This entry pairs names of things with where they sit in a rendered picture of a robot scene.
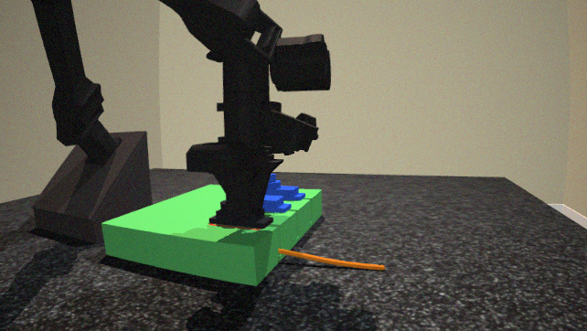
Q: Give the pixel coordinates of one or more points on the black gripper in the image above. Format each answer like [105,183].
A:
[242,165]

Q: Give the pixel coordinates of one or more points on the green rectangular block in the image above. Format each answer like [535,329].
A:
[176,234]

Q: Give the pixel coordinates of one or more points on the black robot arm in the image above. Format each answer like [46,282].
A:
[226,28]

